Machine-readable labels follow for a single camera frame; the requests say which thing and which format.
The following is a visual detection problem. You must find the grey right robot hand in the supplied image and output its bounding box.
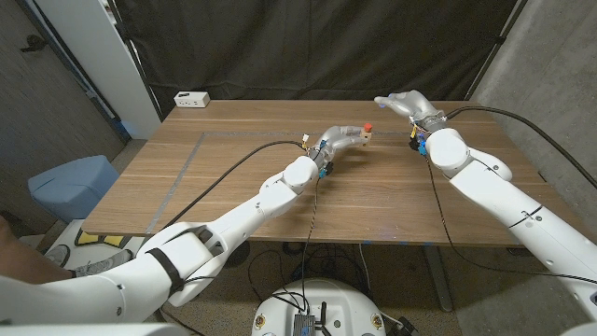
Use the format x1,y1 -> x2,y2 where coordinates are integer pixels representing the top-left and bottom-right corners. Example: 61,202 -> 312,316
373,90 -> 448,134

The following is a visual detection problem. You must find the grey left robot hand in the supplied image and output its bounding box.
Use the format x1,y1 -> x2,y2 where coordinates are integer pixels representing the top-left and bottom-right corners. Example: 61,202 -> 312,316
307,124 -> 373,170

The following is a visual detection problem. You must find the black backdrop stand pole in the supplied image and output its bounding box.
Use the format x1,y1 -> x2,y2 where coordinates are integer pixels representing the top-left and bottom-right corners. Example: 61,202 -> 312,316
464,0 -> 531,102
106,0 -> 164,122

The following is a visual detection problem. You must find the white power strip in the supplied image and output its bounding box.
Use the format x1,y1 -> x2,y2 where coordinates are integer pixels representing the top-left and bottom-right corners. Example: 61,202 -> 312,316
173,91 -> 211,109

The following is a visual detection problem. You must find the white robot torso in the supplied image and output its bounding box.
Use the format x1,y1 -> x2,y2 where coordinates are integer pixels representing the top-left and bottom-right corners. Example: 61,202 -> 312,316
251,278 -> 386,336

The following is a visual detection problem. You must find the grey table leg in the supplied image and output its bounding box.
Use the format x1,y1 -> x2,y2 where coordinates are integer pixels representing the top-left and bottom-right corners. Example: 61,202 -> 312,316
422,245 -> 454,313

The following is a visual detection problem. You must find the grey module on torso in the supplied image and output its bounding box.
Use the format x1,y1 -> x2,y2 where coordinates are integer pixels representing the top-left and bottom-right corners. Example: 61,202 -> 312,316
292,313 -> 317,336

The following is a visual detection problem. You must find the white cabinet panel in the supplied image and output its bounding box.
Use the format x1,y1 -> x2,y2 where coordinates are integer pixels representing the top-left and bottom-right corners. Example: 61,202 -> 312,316
35,0 -> 162,140

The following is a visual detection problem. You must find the yellow and black floor object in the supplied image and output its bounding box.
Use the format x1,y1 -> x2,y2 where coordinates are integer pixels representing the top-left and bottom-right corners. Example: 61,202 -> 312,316
74,229 -> 125,247

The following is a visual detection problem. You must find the blue padded stool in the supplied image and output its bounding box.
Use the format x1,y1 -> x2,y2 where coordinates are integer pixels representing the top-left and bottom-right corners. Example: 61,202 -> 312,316
26,154 -> 120,225

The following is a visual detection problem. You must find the person's bare limb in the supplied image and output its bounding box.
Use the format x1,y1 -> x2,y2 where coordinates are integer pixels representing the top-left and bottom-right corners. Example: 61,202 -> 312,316
0,217 -> 78,285

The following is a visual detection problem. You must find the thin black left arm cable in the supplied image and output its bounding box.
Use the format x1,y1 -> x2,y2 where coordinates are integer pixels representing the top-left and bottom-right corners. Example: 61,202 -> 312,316
184,175 -> 323,314

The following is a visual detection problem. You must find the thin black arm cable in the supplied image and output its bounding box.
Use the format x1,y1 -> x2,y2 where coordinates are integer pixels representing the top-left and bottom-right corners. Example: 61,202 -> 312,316
184,175 -> 323,314
423,153 -> 597,287

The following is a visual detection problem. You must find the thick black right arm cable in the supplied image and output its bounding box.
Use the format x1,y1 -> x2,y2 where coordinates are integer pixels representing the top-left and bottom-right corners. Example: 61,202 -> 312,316
445,105 -> 597,190

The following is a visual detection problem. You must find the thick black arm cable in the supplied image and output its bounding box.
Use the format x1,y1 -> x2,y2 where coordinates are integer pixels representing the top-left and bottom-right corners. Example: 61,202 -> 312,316
445,105 -> 597,190
158,140 -> 309,234

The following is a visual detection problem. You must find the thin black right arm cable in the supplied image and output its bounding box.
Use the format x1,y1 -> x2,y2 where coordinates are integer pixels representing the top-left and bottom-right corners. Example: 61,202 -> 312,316
423,153 -> 597,287

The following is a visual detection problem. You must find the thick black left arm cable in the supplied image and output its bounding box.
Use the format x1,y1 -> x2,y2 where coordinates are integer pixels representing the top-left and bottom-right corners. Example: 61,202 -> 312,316
158,140 -> 309,234

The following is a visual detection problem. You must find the black floor cable tangle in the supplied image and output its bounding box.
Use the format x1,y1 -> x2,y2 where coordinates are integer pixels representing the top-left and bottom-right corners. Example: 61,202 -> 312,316
246,241 -> 369,304

